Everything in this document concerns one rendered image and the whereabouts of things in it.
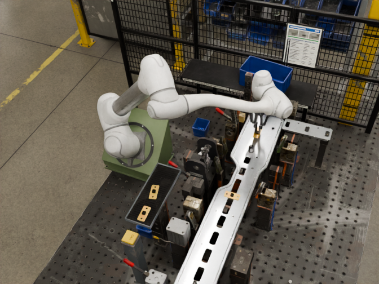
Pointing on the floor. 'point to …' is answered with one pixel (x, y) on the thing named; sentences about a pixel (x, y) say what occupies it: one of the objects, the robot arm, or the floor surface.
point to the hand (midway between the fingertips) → (258, 128)
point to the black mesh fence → (249, 48)
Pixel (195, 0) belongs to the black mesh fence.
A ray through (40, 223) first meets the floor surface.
